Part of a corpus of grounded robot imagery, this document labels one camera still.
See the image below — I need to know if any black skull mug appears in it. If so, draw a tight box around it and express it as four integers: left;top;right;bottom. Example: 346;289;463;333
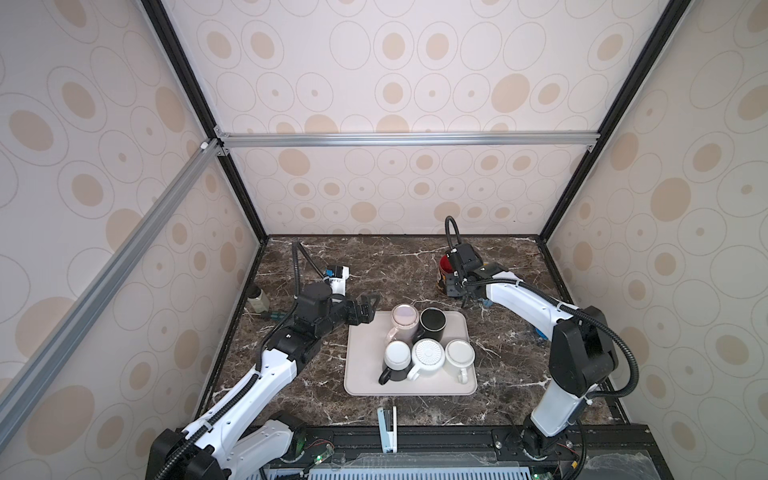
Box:
438;255;457;298

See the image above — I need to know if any black white mug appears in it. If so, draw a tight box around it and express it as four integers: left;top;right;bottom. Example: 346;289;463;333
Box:
378;340;413;385

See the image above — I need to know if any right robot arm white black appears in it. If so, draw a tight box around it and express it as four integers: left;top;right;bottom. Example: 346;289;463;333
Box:
443;215;640;460

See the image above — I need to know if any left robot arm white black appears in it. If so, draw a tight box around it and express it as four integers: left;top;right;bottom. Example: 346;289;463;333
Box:
145;242;381;479

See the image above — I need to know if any pink iridescent mug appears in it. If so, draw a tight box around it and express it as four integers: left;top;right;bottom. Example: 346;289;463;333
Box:
386;304;419;345

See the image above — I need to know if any small black mug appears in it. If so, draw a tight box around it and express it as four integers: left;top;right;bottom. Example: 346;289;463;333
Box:
413;307;447;343

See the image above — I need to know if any white ribbed-base mug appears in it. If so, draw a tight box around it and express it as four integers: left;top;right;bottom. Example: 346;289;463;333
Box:
407;339;445;381

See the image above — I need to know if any plain white mug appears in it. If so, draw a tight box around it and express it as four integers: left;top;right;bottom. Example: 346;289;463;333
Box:
444;339;475;384

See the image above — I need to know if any beige rectangular tray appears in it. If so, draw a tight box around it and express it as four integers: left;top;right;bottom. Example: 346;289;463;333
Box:
343;309;479;397

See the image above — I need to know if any white blue clip stand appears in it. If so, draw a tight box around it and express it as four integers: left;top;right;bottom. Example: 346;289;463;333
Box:
377;406;398;453

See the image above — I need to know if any left diagonal aluminium bar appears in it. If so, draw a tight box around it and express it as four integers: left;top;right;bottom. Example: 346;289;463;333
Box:
0;139;224;451

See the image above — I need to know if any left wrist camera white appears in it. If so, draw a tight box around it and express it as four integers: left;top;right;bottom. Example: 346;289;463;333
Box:
325;265;350;295

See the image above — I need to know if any green handled screwdriver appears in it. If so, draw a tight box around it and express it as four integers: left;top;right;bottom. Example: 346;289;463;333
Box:
260;311;293;323

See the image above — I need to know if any horizontal aluminium frame bar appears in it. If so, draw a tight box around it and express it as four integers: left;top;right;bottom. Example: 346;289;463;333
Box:
220;130;600;150

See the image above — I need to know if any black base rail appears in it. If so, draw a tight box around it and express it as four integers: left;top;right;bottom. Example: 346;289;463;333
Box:
154;423;673;480

